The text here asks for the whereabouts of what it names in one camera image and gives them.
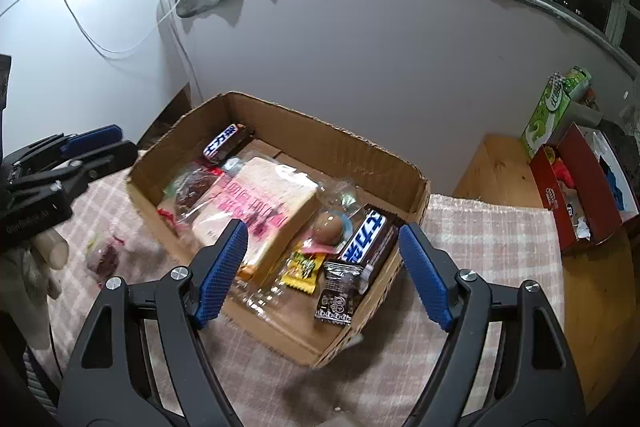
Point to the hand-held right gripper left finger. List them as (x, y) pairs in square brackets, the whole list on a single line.
[(222, 274)]

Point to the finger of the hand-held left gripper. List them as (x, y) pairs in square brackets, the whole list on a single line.
[(107, 159), (95, 138)]

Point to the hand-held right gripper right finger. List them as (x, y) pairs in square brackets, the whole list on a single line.
[(425, 277)]

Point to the brown chocolate bar blue print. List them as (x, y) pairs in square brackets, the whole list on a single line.
[(370, 242), (225, 143)]

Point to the sliced bread packet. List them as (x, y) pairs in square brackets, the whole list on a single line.
[(260, 207)]

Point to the yellow candy packet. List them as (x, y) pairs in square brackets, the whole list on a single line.
[(302, 272)]

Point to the small dark patterned packet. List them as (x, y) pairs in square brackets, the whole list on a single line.
[(337, 292)]

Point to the clear packet dark cake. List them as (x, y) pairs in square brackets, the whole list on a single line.
[(192, 187)]

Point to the brown egg packet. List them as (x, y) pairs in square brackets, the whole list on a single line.
[(327, 227)]

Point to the brown cardboard box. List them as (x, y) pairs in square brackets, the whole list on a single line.
[(330, 152)]

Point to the person's left hand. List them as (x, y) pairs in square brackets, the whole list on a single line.
[(27, 287)]

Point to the checked beige cloth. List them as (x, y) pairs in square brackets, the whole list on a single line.
[(495, 252)]

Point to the dark red snack packet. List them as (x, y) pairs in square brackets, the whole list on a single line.
[(104, 259)]

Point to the wooden table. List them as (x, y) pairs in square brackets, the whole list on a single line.
[(495, 172)]

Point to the red cardboard box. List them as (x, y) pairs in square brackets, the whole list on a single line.
[(552, 197)]

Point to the green tissue box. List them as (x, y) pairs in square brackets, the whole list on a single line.
[(547, 117)]

